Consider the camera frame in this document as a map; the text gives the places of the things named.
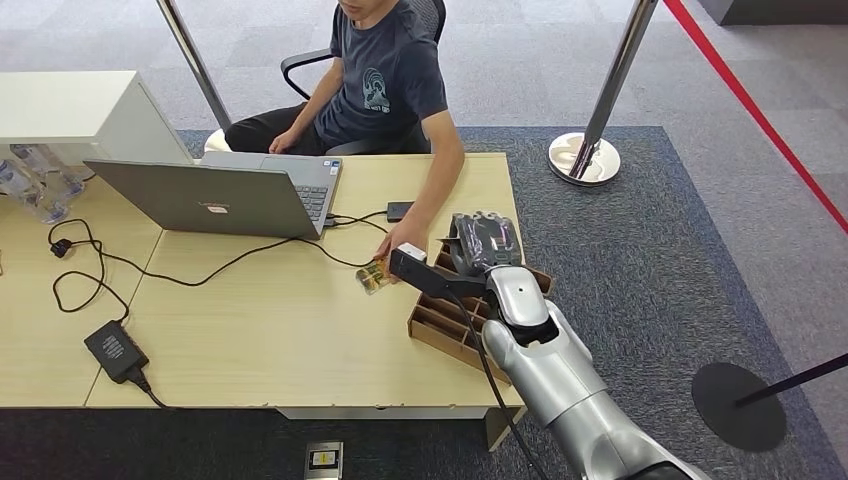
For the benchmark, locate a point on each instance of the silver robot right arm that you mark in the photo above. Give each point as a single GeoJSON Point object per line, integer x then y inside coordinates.
{"type": "Point", "coordinates": [556, 381]}

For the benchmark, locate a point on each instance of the person's right hand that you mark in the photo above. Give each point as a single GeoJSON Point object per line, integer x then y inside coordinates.
{"type": "Point", "coordinates": [285, 142]}

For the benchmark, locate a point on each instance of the clear plastic water bottle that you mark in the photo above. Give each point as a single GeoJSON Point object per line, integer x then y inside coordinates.
{"type": "Point", "coordinates": [38, 201]}
{"type": "Point", "coordinates": [63, 179]}

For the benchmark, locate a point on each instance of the person's right forearm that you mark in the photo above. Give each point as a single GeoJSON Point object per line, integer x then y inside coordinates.
{"type": "Point", "coordinates": [319, 106]}

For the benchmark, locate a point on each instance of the dark grey block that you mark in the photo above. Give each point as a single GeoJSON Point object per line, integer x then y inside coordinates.
{"type": "Point", "coordinates": [782, 10]}

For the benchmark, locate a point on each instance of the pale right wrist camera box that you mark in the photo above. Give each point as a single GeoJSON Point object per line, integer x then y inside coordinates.
{"type": "Point", "coordinates": [412, 252]}

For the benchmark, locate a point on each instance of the wooden desk leg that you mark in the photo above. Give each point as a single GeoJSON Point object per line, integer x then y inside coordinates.
{"type": "Point", "coordinates": [500, 430]}

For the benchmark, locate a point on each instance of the brown cardboard slot organizer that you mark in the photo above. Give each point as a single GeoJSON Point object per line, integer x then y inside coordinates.
{"type": "Point", "coordinates": [440, 328]}

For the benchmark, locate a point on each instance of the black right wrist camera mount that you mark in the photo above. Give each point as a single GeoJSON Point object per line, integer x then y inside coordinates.
{"type": "Point", "coordinates": [427, 278]}

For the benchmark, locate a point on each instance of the black power adapter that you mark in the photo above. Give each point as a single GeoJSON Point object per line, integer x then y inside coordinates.
{"type": "Point", "coordinates": [116, 351]}

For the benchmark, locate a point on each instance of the white cabinet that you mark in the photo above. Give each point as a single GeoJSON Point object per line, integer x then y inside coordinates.
{"type": "Point", "coordinates": [66, 99]}

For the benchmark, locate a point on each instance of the person's left forearm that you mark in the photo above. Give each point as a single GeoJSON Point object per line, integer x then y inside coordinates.
{"type": "Point", "coordinates": [440, 179]}

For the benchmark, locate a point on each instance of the chrome stanchion with round base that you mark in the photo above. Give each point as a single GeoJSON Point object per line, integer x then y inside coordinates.
{"type": "Point", "coordinates": [195, 66]}
{"type": "Point", "coordinates": [613, 79]}

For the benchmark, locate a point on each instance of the black office chair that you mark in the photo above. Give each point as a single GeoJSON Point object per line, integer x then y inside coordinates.
{"type": "Point", "coordinates": [425, 16]}

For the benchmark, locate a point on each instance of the metal floor socket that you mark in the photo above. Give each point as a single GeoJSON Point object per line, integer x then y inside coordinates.
{"type": "Point", "coordinates": [323, 460]}

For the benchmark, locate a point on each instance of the black stanchion with flat base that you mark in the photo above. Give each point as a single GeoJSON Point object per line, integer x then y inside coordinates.
{"type": "Point", "coordinates": [736, 411]}

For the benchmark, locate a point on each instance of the red barrier belt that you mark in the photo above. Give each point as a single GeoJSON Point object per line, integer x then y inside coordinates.
{"type": "Point", "coordinates": [748, 102]}

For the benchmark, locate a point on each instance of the dark grey mottled rug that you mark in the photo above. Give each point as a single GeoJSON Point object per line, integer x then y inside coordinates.
{"type": "Point", "coordinates": [629, 265]}

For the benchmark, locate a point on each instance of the person's left hand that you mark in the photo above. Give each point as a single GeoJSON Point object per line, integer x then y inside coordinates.
{"type": "Point", "coordinates": [404, 240]}

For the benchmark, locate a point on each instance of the small black box device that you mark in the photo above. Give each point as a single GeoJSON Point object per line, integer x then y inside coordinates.
{"type": "Point", "coordinates": [399, 211]}

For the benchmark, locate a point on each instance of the person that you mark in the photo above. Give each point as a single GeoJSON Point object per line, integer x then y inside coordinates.
{"type": "Point", "coordinates": [391, 73]}

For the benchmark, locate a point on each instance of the grey laptop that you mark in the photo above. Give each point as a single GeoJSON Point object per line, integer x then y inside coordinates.
{"type": "Point", "coordinates": [212, 199]}

